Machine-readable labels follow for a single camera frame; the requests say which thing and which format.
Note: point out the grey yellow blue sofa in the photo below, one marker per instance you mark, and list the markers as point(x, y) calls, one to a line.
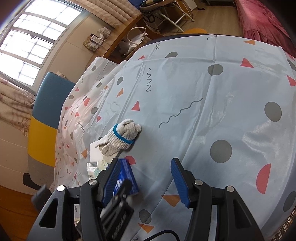
point(43, 130)

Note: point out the wooden desk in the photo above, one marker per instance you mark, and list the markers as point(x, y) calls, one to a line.
point(117, 35)

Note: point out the white tote bag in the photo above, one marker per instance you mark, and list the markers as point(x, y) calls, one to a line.
point(132, 40)

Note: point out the packets on window sill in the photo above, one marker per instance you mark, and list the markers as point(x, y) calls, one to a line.
point(94, 41)

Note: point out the red bed cover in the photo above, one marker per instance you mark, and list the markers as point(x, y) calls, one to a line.
point(259, 23)

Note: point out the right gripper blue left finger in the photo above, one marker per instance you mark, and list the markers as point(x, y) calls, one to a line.
point(109, 181)

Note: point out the beige patterned curtain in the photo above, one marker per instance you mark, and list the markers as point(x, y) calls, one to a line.
point(16, 106)

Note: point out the white cleaning wipes pack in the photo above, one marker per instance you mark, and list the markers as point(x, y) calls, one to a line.
point(93, 169)

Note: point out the window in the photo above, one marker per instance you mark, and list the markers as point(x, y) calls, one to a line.
point(29, 39)

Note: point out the knitted grey work gloves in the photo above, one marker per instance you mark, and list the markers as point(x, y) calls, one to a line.
point(120, 137)

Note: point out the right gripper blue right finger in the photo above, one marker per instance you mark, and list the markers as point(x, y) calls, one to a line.
point(184, 182)

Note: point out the patterned white tablecloth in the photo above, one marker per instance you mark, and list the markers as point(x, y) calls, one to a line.
point(222, 105)

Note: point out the blue small pack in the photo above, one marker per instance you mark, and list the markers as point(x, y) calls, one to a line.
point(126, 174)

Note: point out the white sponge block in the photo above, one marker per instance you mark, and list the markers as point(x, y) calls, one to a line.
point(95, 154)

